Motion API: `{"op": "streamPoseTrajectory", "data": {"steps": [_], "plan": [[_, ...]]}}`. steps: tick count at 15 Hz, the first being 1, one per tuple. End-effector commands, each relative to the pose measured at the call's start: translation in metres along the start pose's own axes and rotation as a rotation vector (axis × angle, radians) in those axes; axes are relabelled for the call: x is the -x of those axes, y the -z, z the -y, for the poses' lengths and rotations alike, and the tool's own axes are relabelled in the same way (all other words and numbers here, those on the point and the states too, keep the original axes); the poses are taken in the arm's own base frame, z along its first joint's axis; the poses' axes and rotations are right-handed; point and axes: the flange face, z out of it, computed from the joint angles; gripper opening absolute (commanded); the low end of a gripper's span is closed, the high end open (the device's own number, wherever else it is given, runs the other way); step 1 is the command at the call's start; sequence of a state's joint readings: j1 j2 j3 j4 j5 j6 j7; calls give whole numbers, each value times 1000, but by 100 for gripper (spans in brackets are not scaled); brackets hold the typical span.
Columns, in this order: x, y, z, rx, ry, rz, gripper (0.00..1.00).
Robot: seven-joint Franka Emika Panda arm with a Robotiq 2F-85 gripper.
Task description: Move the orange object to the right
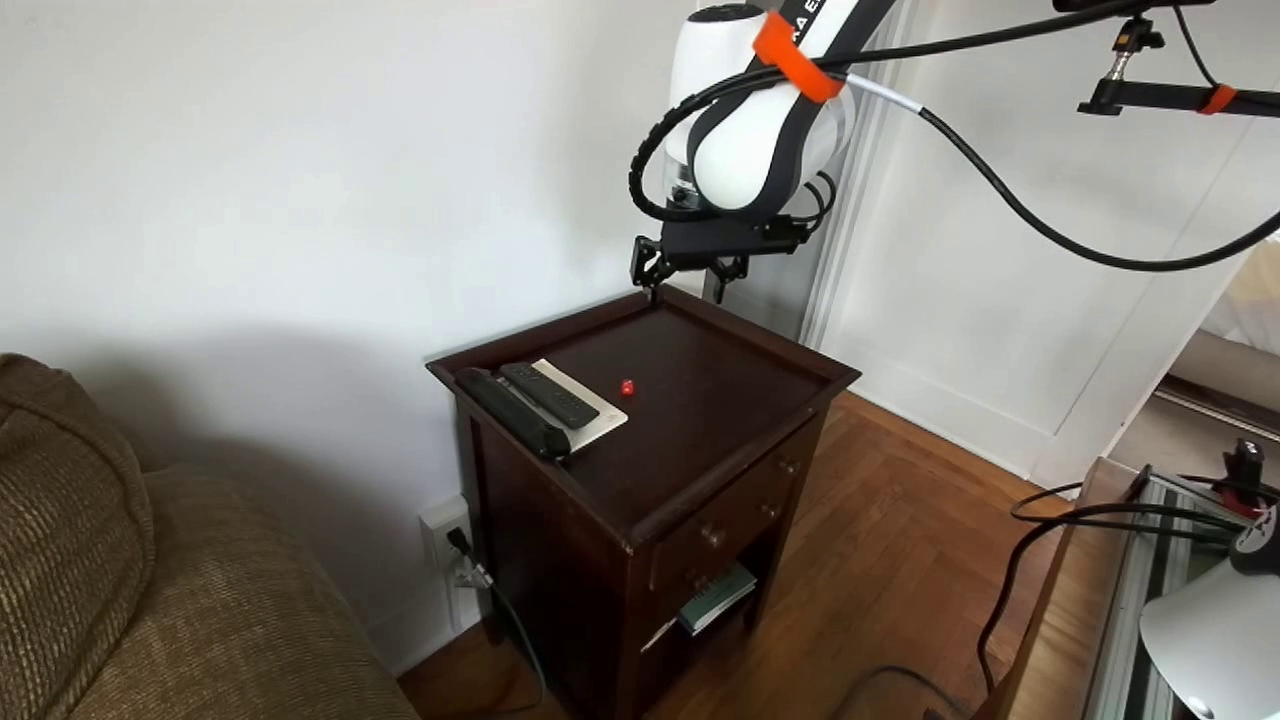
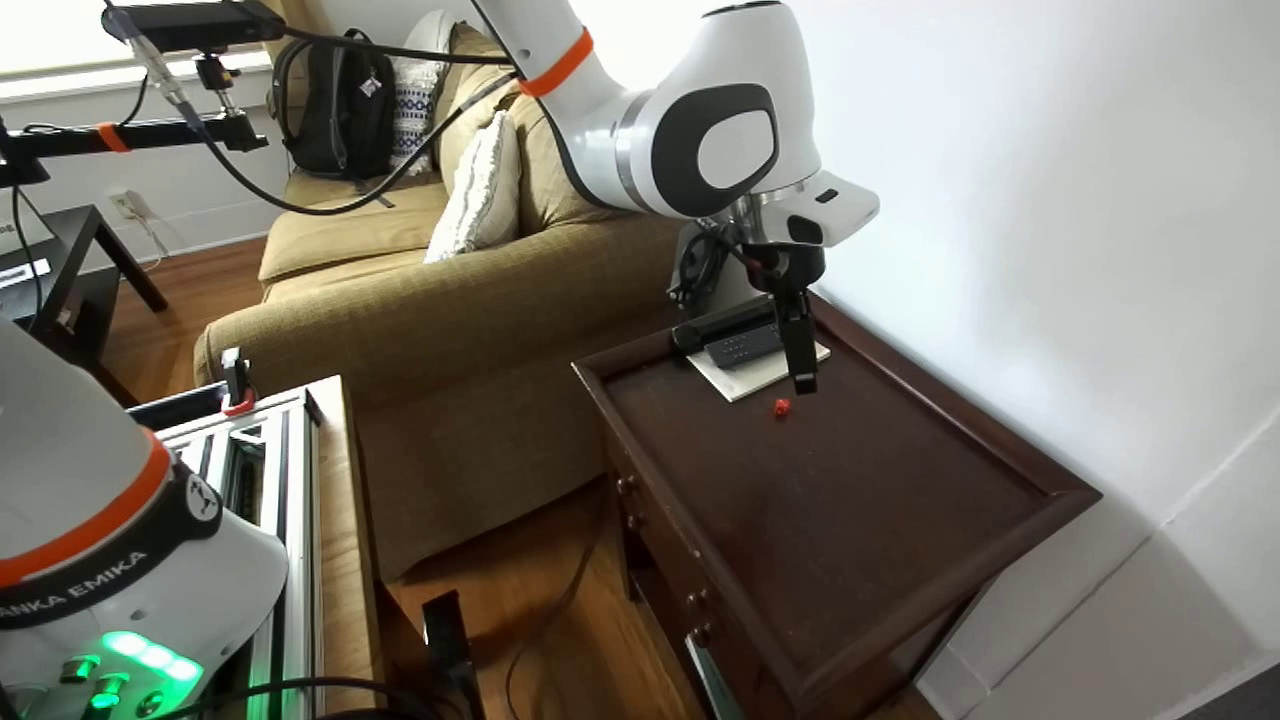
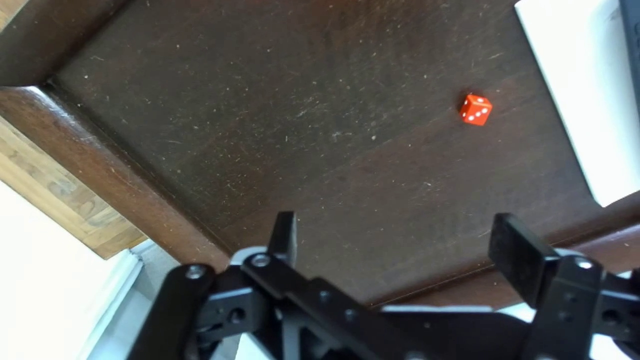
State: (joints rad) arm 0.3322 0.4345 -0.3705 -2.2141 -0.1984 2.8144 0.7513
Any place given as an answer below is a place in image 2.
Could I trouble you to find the white wall outlet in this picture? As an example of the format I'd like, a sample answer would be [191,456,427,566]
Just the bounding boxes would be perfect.
[105,186,160,232]

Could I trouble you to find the silver drawer handle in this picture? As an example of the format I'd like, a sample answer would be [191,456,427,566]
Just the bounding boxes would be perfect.
[678,628,742,720]

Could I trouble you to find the white paper pad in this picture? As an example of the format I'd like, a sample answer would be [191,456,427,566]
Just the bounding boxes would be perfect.
[678,337,831,408]

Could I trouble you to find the black block on floor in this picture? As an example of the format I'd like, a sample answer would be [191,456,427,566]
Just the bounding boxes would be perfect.
[419,587,484,720]

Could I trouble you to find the olive fabric sofa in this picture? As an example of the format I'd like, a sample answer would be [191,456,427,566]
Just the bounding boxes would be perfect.
[187,23,717,580]

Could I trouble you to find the wide black remote control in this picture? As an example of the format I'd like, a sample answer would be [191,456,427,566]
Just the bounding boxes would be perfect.
[700,316,793,381]

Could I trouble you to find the black and red clamp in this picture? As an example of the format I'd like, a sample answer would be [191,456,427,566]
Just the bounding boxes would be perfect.
[215,342,259,420]

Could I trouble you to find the thin black floor cable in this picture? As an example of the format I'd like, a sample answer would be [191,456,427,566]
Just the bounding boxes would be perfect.
[496,529,609,720]

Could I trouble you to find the black side table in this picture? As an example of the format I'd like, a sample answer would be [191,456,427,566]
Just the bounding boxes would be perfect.
[0,200,174,408]

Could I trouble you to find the black backpack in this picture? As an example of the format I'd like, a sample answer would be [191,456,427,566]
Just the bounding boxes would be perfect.
[267,28,399,184]

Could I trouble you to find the light wooden board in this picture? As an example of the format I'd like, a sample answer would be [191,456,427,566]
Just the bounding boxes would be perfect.
[305,371,390,720]

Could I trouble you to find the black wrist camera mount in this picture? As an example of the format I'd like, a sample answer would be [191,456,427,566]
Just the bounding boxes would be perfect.
[666,218,742,318]

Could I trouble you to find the long black remote control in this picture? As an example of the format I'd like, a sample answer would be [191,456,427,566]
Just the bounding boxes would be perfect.
[663,297,784,356]

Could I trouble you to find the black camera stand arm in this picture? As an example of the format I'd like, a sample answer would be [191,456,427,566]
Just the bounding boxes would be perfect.
[0,51,273,193]

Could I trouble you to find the dark brown wooden table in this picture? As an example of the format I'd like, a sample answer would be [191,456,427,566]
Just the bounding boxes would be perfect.
[566,278,1104,720]

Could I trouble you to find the white throw pillow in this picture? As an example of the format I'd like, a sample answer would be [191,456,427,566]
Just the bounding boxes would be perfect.
[419,109,528,267]

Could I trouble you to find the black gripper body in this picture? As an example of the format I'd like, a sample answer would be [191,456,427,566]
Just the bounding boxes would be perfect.
[734,206,831,301]

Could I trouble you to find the white patterned bag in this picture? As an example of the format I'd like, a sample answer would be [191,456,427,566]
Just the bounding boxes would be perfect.
[388,6,460,184]

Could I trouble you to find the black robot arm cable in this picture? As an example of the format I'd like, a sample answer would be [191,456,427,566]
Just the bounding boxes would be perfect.
[107,0,522,218]

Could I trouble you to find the black camera on stand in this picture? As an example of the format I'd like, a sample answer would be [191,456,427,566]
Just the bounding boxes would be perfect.
[98,0,286,51]

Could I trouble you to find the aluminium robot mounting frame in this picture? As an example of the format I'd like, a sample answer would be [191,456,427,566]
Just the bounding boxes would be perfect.
[127,377,331,720]

